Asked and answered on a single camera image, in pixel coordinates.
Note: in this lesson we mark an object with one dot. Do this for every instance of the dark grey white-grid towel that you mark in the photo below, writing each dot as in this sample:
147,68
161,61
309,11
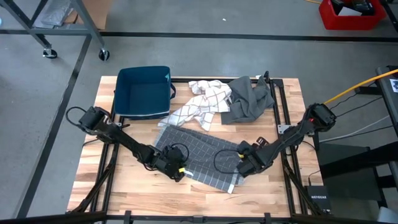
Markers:
205,155

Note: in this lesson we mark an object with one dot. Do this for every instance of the brown cardboard box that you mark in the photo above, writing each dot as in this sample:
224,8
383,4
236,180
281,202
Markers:
99,12

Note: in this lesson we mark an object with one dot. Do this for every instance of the silver padded bag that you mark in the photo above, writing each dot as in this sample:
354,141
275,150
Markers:
57,12

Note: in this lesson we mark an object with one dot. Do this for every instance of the grey metal cart with casters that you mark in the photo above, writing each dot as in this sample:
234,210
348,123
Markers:
87,21

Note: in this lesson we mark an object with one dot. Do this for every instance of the black Netgear network switch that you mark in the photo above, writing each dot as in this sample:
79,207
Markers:
318,199

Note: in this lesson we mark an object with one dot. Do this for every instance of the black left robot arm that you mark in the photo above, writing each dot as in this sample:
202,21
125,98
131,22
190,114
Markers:
124,140

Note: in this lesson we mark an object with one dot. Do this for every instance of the black aluminium table frame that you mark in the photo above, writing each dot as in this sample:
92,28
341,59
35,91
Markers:
289,186

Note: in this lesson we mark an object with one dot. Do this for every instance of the white red-checked towel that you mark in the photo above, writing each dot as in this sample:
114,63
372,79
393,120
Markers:
202,102

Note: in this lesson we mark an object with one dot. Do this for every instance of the black equipment stand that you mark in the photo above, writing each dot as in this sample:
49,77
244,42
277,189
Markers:
348,168

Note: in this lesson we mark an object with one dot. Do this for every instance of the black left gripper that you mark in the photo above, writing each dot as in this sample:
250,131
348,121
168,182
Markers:
172,158

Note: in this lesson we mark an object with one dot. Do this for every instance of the red plastic crate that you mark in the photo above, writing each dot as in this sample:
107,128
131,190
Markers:
329,21

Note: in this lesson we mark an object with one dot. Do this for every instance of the black electronic device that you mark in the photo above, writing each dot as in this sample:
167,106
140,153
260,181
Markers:
360,6

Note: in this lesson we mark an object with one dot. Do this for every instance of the plain grey towel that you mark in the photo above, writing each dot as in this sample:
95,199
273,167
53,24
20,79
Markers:
248,99

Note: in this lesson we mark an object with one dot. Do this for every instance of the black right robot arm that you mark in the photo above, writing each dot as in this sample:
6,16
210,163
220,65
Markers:
289,138

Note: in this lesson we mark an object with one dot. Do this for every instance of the navy blue fabric bin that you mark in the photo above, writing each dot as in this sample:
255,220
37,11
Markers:
141,93

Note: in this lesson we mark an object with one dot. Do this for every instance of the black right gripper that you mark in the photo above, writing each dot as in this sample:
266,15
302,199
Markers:
253,158

